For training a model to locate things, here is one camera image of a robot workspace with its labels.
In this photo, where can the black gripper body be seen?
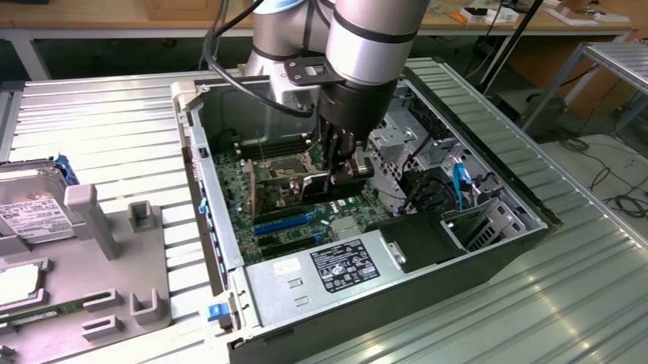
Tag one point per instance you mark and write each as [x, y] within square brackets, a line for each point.
[354, 106]

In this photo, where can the green graphics card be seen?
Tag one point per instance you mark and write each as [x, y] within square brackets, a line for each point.
[278, 193]

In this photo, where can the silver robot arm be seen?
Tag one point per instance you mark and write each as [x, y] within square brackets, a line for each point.
[374, 45]

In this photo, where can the silver socket cover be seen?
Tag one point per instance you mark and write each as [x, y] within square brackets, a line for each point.
[310, 153]

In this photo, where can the black RAM slot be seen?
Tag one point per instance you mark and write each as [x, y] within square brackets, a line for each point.
[285, 145]
[285, 148]
[283, 139]

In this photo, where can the CPU socket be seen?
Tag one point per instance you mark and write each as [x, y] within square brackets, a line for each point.
[283, 167]

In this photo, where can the silver disk bay cage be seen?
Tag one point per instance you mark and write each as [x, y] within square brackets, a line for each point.
[400, 140]

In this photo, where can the silver chipset heatsink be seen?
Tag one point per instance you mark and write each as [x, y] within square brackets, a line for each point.
[346, 224]

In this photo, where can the thin metal locking lever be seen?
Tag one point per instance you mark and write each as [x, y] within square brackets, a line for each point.
[262, 151]

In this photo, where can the long black expansion slot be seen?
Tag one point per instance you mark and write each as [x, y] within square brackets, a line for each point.
[289, 245]
[281, 218]

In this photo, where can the blue expansion slot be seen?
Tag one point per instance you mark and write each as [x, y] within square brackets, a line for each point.
[281, 225]

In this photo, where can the green motherboard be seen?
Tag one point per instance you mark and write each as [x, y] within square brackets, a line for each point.
[230, 182]

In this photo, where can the short black expansion slot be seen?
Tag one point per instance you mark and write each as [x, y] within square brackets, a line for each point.
[265, 240]

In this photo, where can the wooden desk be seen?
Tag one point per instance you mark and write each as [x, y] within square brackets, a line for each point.
[456, 26]

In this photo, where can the perforated metal disk bay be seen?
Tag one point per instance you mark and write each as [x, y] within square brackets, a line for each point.
[485, 227]

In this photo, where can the blue slot cover clip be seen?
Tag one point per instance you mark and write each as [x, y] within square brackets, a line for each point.
[202, 206]

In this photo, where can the orange white box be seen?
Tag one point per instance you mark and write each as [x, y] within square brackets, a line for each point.
[463, 16]

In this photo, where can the grey power supply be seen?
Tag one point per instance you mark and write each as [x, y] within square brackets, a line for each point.
[283, 288]

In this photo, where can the black floor box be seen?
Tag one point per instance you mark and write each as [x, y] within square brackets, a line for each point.
[536, 113]

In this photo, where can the black pole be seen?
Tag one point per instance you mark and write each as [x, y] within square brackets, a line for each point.
[516, 34]

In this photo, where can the black white box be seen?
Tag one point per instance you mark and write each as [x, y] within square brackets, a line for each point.
[501, 16]

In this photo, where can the black PC case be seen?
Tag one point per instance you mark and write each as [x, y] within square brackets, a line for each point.
[354, 322]

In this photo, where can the brown cabinet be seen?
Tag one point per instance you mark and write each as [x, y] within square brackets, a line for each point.
[547, 64]

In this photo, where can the blue case latch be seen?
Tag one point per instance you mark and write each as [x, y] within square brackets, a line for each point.
[215, 311]

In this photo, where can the blue disk caddy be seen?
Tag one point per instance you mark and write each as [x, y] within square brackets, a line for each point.
[64, 170]

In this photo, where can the grey parts rack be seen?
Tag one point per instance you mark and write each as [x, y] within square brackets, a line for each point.
[76, 277]

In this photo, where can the silver hard disk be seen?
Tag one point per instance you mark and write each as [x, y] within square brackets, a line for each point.
[30, 216]

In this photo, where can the green RAM stick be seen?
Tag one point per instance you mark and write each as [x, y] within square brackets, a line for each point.
[51, 309]

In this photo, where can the silver CPU chip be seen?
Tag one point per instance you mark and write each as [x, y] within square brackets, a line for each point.
[18, 284]

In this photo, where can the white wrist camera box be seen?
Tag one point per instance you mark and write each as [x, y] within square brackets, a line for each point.
[291, 95]

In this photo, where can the metal frame shelf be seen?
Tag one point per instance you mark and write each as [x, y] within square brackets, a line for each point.
[623, 64]

